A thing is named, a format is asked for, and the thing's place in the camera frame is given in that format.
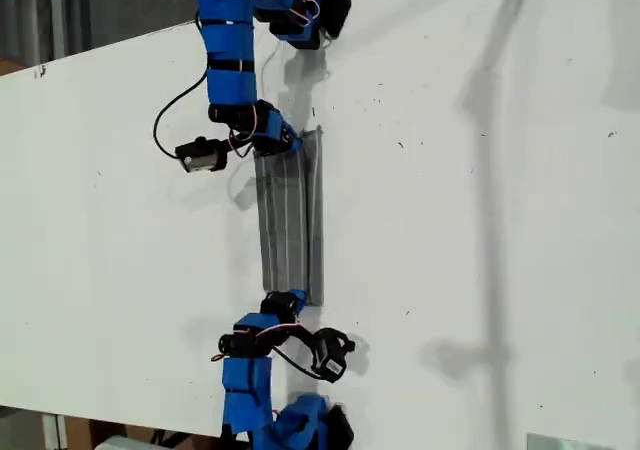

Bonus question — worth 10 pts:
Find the grey white-striped square towel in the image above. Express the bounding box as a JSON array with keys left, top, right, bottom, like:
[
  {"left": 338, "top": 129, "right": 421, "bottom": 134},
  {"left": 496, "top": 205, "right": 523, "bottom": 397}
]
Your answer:
[{"left": 252, "top": 125, "right": 327, "bottom": 308}]

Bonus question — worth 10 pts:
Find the white plastic container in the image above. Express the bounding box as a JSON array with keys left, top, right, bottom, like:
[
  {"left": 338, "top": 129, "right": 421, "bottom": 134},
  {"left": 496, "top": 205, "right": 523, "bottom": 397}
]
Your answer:
[{"left": 97, "top": 434, "right": 157, "bottom": 450}]

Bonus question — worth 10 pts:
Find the white table leg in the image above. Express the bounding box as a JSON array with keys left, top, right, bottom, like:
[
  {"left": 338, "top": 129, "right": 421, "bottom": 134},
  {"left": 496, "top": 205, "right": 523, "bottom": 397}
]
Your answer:
[{"left": 42, "top": 412, "right": 69, "bottom": 450}]

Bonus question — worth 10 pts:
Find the black camera stalk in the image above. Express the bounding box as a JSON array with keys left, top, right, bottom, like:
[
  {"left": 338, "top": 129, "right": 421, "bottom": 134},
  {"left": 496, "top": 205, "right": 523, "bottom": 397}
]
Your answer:
[
  {"left": 293, "top": 326, "right": 322, "bottom": 347},
  {"left": 219, "top": 136, "right": 252, "bottom": 160}
]

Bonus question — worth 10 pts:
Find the black camera cable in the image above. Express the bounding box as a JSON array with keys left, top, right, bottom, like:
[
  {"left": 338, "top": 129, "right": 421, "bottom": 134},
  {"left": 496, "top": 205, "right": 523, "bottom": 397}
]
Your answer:
[
  {"left": 153, "top": 68, "right": 211, "bottom": 160},
  {"left": 272, "top": 347, "right": 322, "bottom": 380}
]

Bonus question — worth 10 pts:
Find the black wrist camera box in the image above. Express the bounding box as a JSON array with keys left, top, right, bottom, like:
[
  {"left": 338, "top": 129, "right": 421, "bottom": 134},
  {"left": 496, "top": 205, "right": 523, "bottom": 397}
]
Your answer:
[
  {"left": 174, "top": 135, "right": 229, "bottom": 175},
  {"left": 309, "top": 326, "right": 357, "bottom": 384}
]

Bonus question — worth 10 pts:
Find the thin white cable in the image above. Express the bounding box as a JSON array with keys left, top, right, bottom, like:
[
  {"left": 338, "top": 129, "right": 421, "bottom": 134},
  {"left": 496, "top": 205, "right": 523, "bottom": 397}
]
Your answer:
[{"left": 258, "top": 38, "right": 282, "bottom": 92}]

